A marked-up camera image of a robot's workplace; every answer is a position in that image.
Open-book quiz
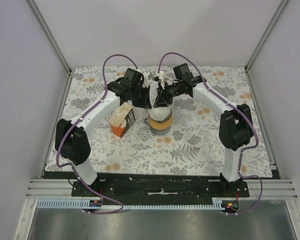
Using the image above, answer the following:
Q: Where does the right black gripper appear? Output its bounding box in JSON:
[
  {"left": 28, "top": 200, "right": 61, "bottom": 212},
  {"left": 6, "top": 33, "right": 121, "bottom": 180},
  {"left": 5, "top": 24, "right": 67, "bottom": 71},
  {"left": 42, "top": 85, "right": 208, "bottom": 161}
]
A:
[{"left": 153, "top": 81, "right": 183, "bottom": 109}]

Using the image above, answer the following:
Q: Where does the single white paper filter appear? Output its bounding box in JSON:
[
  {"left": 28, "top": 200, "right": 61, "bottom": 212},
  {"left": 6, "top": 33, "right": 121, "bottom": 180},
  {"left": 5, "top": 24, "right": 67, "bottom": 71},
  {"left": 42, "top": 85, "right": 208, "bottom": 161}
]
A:
[{"left": 148, "top": 106, "right": 171, "bottom": 122}]

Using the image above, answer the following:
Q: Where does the wooden dripper ring holder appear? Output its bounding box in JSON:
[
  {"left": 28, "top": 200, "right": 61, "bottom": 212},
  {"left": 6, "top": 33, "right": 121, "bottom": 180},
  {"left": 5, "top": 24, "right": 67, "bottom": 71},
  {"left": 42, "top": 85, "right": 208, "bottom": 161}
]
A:
[{"left": 148, "top": 116, "right": 173, "bottom": 131}]

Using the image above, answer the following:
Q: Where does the glass coffee server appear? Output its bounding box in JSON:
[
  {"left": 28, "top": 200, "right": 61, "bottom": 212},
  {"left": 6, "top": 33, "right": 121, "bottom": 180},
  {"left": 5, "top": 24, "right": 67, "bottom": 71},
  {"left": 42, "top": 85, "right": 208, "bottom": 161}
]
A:
[{"left": 144, "top": 117, "right": 171, "bottom": 136}]

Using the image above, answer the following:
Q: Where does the orange coffee filter box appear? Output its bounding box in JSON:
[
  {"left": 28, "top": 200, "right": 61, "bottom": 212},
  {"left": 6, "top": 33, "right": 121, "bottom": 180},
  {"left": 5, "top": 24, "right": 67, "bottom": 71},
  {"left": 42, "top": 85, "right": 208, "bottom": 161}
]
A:
[{"left": 108, "top": 102, "right": 136, "bottom": 138}]

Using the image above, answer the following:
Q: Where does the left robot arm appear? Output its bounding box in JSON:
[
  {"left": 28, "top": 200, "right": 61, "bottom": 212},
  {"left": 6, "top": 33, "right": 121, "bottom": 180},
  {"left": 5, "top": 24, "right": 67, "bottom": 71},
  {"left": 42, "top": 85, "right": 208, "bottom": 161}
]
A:
[{"left": 54, "top": 68, "right": 153, "bottom": 197}]

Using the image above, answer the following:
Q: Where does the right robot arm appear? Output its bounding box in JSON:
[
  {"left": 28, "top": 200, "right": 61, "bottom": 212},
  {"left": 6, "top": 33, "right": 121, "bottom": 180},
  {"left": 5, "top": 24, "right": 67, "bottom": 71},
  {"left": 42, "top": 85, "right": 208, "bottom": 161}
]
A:
[{"left": 148, "top": 63, "right": 254, "bottom": 197}]

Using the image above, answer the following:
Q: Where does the stack of paper filters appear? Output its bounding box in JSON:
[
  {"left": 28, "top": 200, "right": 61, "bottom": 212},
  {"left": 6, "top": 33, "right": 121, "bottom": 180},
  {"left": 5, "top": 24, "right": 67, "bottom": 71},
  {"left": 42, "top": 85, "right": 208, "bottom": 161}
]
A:
[{"left": 108, "top": 102, "right": 132, "bottom": 128}]

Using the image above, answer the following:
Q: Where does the floral table mat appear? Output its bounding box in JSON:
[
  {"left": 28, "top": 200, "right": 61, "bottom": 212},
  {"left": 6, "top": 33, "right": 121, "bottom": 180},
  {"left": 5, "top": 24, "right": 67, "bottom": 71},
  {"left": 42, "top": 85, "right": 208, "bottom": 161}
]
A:
[{"left": 43, "top": 65, "right": 274, "bottom": 177}]

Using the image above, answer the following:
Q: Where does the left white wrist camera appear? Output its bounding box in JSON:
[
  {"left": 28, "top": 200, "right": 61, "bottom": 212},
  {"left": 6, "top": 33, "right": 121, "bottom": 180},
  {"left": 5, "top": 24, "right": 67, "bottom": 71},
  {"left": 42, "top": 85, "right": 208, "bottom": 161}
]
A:
[{"left": 142, "top": 72, "right": 153, "bottom": 88}]

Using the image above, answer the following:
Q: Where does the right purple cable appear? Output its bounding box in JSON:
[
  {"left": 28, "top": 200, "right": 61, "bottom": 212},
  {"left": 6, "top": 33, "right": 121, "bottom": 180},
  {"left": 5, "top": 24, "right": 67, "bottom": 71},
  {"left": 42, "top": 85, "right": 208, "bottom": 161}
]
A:
[{"left": 157, "top": 51, "right": 264, "bottom": 217}]

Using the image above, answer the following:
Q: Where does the purple cable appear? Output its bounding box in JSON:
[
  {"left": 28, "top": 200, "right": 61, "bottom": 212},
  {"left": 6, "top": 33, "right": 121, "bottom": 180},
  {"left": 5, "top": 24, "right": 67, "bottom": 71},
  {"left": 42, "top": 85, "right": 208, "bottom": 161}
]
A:
[
  {"left": 56, "top": 53, "right": 138, "bottom": 216},
  {"left": 157, "top": 51, "right": 264, "bottom": 217}
]

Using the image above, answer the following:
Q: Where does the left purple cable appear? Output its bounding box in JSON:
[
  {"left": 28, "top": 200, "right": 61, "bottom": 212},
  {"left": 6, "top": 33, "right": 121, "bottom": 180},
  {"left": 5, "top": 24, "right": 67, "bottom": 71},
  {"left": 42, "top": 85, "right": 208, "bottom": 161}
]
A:
[{"left": 56, "top": 53, "right": 138, "bottom": 216}]

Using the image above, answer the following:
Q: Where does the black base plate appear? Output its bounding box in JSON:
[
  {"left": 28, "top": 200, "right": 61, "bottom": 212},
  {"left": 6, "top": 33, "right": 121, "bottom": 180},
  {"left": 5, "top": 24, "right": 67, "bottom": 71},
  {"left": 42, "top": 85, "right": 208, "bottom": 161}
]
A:
[{"left": 71, "top": 171, "right": 250, "bottom": 204}]

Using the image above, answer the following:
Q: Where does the white slotted cable duct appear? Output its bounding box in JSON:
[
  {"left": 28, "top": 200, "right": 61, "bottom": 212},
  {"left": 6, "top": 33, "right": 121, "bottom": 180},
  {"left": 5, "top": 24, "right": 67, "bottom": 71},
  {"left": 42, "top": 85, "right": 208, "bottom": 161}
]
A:
[{"left": 36, "top": 197, "right": 241, "bottom": 210}]

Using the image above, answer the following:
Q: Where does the aluminium frame rail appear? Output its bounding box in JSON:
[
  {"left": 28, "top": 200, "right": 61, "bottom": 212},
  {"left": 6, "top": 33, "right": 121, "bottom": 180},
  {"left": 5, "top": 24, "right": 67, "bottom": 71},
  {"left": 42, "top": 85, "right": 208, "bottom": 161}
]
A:
[{"left": 25, "top": 179, "right": 298, "bottom": 200}]

